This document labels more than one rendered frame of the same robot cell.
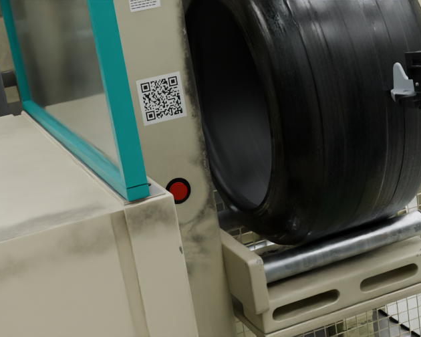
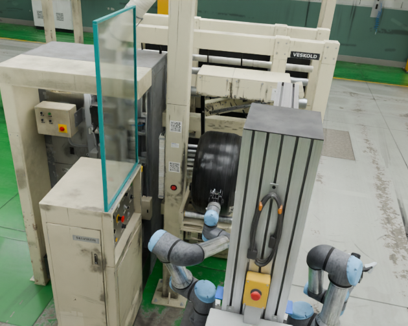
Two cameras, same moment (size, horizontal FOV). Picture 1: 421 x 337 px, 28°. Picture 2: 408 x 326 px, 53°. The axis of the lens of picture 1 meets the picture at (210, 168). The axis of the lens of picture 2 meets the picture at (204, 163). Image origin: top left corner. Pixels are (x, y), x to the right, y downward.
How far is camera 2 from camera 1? 1.67 m
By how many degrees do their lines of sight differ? 26
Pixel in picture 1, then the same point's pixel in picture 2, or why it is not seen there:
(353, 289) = not seen: hidden behind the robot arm
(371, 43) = (215, 180)
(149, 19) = (175, 149)
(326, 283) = (199, 224)
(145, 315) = (104, 227)
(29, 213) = (94, 205)
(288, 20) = (198, 167)
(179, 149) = (175, 178)
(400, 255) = (222, 226)
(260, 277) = (181, 216)
